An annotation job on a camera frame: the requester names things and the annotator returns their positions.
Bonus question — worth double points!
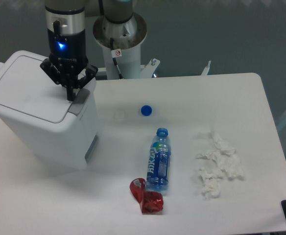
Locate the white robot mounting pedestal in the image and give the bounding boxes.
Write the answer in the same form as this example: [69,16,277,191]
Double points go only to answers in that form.
[93,13,160,80]

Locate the white bottle cap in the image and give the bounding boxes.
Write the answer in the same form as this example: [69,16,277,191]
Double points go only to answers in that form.
[114,110,125,120]

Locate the blue plastic drink bottle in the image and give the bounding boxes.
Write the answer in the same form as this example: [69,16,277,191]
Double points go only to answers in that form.
[146,128,171,193]

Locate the black cable on pedestal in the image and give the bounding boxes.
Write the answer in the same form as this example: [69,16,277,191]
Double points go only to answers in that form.
[110,38,124,80]

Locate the blue bottle cap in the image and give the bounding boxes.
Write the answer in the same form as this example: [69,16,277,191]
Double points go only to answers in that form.
[141,105,152,117]

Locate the red crumpled foil wrapper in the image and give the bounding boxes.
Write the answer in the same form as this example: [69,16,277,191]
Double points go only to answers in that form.
[129,178,164,214]

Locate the white crumpled tissue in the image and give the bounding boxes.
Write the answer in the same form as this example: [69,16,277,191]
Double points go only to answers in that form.
[196,130,245,200]

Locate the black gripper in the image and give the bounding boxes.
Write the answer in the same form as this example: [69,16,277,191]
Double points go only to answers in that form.
[40,29,98,101]

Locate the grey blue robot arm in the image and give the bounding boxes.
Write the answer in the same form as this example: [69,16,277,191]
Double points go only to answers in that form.
[40,0,133,101]

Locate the white plastic trash can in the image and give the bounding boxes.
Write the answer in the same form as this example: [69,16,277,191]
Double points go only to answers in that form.
[0,50,100,169]

